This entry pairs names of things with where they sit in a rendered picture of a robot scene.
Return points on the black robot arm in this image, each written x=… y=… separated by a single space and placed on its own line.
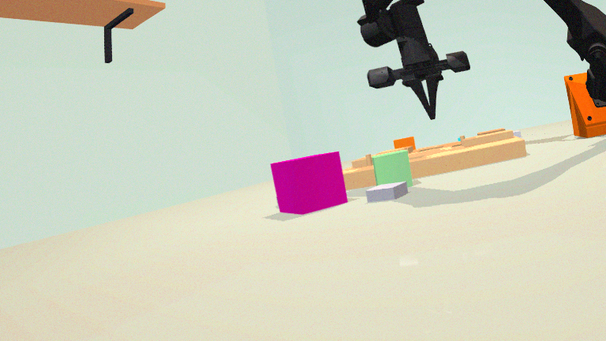
x=586 y=32

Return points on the magenta cube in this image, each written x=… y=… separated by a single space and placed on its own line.
x=309 y=184

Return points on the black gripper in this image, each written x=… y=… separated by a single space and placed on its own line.
x=417 y=59

